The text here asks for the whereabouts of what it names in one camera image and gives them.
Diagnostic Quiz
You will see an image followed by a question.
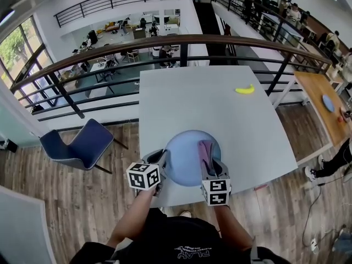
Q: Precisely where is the grey shoulder strap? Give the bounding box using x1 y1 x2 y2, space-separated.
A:
250 236 265 264

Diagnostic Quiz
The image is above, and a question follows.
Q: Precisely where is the blue chair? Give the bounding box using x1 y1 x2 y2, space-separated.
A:
39 118 129 175

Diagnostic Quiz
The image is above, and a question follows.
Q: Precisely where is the big blue plate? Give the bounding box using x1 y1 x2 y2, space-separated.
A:
164 130 222 187

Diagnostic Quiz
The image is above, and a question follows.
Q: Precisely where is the white panel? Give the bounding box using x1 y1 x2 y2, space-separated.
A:
0 185 57 264

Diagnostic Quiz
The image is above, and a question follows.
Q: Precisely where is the purple cloth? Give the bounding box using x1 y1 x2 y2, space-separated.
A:
197 140 218 175

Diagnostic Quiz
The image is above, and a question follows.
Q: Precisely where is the blue-grey oval object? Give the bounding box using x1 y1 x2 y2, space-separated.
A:
321 94 336 113

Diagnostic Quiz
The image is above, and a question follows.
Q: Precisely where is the wooden table with white legs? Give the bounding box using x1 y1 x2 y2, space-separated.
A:
274 70 352 166

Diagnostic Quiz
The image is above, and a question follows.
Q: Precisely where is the white square table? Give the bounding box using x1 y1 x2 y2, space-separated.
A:
139 65 299 207

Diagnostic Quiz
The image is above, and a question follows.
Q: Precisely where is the yellow banana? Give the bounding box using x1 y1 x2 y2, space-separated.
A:
235 84 255 95

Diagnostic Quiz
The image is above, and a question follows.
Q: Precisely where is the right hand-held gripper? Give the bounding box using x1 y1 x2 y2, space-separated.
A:
200 158 232 207

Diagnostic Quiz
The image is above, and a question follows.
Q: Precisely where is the person's left forearm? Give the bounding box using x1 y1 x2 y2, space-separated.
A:
106 188 156 249

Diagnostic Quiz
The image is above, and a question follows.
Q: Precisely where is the person's black t-shirt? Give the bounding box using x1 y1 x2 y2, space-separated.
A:
73 207 292 264

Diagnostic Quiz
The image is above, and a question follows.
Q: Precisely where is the large window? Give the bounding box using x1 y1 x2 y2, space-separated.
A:
0 15 53 93

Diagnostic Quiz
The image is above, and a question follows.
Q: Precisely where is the person's right forearm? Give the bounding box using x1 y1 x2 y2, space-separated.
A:
214 204 252 251

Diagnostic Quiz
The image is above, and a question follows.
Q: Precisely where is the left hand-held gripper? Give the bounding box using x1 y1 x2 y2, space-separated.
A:
126 148 169 197

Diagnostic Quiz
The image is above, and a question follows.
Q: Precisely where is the pendant lamp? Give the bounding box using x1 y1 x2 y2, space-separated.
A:
0 9 16 27

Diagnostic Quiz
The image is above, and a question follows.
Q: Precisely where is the dark railing with wooden handrail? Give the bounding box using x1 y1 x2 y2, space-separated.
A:
9 34 333 120

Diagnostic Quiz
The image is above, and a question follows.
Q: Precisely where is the black floor cable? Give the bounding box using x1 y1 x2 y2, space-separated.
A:
301 184 322 247

